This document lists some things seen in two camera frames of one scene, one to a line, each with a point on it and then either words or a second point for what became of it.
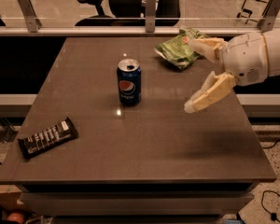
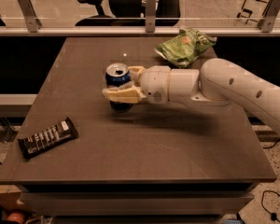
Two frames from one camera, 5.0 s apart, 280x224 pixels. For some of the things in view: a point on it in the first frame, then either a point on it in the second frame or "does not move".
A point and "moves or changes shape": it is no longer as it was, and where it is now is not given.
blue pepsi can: x=129 y=76 moves or changes shape
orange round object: x=16 y=217 does not move
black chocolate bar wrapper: x=48 y=138 does not move
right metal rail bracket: x=277 y=1 does not move
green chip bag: x=177 y=51 does not move
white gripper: x=244 y=58 -> x=154 y=83
